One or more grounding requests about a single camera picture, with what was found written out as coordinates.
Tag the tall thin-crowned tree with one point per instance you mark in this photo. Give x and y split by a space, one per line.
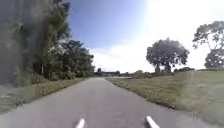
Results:
213 43

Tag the grass verge beside wood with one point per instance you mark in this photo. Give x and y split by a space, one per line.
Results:
36 90

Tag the distant low tree line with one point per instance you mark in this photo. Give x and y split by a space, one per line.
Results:
110 72

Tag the open grass field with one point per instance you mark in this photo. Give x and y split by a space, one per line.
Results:
186 90

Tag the dense wood of trees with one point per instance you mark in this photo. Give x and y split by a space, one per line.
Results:
40 50

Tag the large round tree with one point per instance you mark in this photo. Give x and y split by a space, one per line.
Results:
166 53

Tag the robot's own part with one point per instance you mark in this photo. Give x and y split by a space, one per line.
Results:
80 123
151 122

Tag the grey asphalt road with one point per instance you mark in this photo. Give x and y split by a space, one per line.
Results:
100 100

